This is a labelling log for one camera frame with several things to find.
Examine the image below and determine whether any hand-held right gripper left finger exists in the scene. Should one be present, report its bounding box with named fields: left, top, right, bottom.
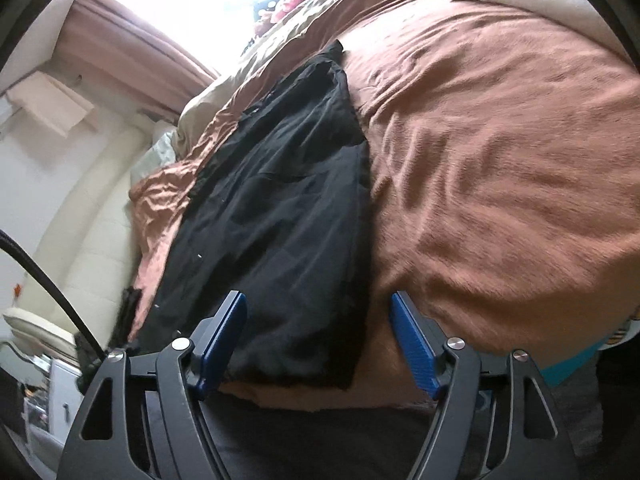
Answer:
left=57, top=290, right=248, bottom=480

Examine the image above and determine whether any white drawer cabinet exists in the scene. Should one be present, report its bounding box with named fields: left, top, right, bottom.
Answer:
left=46, top=354, right=85, bottom=442

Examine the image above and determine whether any black button shirt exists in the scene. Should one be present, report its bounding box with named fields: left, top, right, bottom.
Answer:
left=134, top=40, right=373, bottom=392

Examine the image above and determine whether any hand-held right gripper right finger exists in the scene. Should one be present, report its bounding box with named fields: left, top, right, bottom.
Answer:
left=390, top=291, right=583, bottom=480

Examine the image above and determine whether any pale green pillow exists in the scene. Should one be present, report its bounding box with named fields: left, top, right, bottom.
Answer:
left=131, top=127, right=179, bottom=184

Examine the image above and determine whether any cream padded headboard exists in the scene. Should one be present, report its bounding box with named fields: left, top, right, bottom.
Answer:
left=2, top=127, right=157, bottom=352

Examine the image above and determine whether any thick black cable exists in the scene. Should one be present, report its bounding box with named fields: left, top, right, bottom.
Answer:
left=0, top=229, right=109, bottom=362

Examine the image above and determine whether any pink curtain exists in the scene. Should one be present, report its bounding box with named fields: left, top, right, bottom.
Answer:
left=57, top=0, right=222, bottom=117

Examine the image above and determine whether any brown blanket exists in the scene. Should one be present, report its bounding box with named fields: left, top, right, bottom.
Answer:
left=127, top=0, right=640, bottom=411

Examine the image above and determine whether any beige duvet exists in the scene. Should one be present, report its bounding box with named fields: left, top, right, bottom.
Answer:
left=177, top=0, right=621, bottom=131

